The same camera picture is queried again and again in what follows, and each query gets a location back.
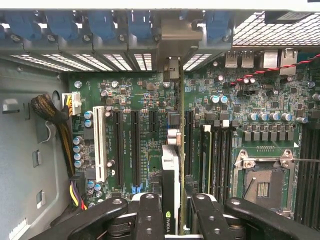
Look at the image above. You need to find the black RAM stick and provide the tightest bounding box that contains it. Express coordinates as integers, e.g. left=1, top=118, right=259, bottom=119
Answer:
left=200, top=124, right=214, bottom=195

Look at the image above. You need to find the black RAM slot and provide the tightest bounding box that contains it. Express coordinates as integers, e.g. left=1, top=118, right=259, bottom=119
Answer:
left=226, top=121, right=234, bottom=201
left=220, top=121, right=227, bottom=201
left=213, top=121, right=221, bottom=201

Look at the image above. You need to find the green motherboard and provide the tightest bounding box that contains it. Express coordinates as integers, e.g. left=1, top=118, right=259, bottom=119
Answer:
left=66, top=48, right=320, bottom=226

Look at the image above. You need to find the CPU socket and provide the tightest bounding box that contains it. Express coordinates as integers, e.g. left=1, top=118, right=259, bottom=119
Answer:
left=232, top=148, right=301, bottom=218

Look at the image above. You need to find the thin locking lever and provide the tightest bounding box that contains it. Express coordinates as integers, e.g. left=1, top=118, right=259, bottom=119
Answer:
left=243, top=156, right=320, bottom=164

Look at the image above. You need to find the white expansion slot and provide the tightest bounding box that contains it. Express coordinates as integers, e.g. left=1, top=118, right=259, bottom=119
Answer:
left=92, top=105, right=109, bottom=183

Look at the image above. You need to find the short black expansion slot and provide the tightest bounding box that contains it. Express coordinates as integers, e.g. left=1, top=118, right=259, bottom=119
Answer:
left=148, top=109, right=158, bottom=134

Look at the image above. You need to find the open black PC case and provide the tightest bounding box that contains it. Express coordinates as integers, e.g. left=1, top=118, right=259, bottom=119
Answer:
left=0, top=0, right=320, bottom=240

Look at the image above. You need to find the silver USB port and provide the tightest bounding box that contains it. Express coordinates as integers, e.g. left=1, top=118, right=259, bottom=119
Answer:
left=224, top=50, right=239, bottom=69
left=240, top=50, right=255, bottom=69

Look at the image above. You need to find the silver port block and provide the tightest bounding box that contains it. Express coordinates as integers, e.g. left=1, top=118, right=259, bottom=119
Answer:
left=262, top=49, right=279, bottom=69

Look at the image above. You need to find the silver network port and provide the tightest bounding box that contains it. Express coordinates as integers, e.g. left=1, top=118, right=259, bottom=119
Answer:
left=278, top=48, right=299, bottom=76

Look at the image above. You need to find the blue slot latch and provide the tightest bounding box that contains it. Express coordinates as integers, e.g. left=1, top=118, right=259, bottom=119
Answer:
left=127, top=11, right=153, bottom=42
left=3, top=11, right=42, bottom=41
left=44, top=11, right=80, bottom=41
left=205, top=11, right=233, bottom=42
left=87, top=11, right=117, bottom=41

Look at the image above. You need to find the coloured wire bundle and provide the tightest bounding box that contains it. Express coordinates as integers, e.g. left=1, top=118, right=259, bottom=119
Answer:
left=69, top=172, right=89, bottom=211

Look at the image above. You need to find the braided power cable white plug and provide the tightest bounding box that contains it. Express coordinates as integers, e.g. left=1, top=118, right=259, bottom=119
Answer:
left=30, top=91, right=83, bottom=176

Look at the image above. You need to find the red black twisted wire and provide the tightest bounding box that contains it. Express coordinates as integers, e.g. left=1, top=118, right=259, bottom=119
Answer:
left=229, top=53, right=320, bottom=87

